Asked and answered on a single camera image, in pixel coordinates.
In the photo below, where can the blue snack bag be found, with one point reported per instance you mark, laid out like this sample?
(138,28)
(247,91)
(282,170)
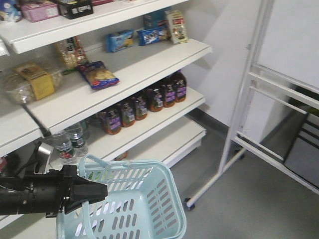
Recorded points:
(97,75)

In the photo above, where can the pink snack box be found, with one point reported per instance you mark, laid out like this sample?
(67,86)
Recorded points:
(39,10)

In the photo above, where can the light blue plastic basket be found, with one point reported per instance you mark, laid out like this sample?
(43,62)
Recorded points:
(142,203)

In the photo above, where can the grey black storage box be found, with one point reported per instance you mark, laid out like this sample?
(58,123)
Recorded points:
(303,157)

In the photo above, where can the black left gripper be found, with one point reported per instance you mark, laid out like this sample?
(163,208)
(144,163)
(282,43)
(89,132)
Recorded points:
(55,191)

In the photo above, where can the white store shelving unit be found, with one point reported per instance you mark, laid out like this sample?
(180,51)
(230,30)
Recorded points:
(86,87)

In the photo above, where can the blue oreo cup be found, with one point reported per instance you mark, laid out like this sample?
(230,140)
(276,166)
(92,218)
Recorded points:
(9,11)

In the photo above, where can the wangwang rice cracker bag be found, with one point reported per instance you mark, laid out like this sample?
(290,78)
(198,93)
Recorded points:
(71,53)

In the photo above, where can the water bottle green label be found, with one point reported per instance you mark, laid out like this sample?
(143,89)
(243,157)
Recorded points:
(62,143)
(76,134)

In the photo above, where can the clear biscuit box yellow label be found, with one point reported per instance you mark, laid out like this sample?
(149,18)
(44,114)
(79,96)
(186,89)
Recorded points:
(31,81)

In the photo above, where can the white wheeled metal rack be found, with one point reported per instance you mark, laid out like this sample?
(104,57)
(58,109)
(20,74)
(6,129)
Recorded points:
(283,55)

